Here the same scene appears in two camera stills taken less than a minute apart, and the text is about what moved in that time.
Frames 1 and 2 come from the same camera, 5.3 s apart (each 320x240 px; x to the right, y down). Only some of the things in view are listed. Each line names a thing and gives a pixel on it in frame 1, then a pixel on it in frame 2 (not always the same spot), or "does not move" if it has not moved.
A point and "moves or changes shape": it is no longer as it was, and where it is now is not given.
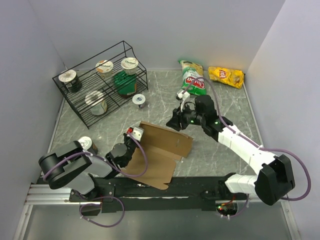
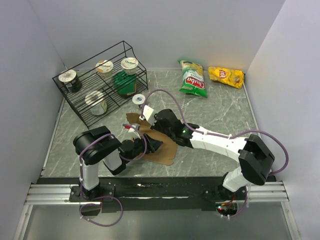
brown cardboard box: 164,147 moves or changes shape
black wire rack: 101,83 does not move
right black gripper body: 189,117 -> 157,127
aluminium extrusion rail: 44,194 does not move
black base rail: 185,193 does not move
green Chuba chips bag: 191,71 does not move
